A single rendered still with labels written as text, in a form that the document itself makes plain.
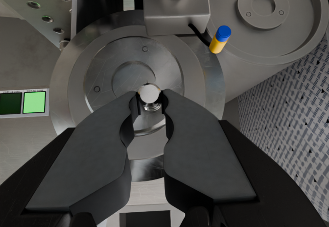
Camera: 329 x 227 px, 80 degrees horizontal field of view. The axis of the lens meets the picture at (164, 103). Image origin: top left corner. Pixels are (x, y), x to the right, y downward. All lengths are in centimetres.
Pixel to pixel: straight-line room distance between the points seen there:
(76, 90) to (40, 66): 219
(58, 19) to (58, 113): 35
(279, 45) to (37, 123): 53
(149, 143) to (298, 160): 19
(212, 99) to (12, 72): 233
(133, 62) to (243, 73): 11
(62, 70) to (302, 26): 22
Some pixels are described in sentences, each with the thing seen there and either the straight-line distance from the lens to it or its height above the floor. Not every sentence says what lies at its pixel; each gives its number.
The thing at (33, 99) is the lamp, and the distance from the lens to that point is 59.
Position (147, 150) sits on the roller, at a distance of 16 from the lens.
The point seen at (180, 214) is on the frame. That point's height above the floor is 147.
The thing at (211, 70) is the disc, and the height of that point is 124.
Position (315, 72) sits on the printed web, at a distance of 26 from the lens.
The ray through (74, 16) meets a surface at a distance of 23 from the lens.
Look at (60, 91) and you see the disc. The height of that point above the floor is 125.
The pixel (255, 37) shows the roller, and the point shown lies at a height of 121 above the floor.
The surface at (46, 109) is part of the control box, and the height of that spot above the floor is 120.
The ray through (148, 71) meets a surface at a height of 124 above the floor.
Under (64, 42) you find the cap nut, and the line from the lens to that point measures 59.
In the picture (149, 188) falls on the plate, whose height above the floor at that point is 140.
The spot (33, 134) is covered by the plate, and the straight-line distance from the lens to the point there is 59.
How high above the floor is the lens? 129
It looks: 10 degrees down
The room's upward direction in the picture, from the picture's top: 177 degrees clockwise
